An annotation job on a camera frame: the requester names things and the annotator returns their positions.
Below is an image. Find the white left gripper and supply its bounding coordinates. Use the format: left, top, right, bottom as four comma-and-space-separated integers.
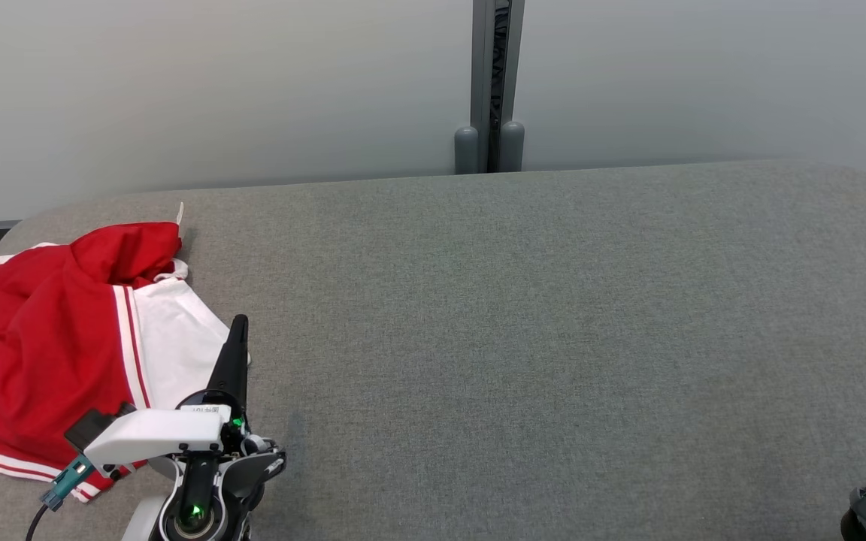
83, 314, 250, 470

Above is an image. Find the red white jersey shirt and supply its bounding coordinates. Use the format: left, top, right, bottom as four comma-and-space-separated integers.
0, 201, 252, 503

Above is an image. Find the left arm teal-plug black cable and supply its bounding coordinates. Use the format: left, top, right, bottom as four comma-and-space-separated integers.
25, 454, 96, 541

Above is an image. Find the grey partition post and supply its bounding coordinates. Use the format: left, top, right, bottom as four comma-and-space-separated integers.
454, 0, 527, 175

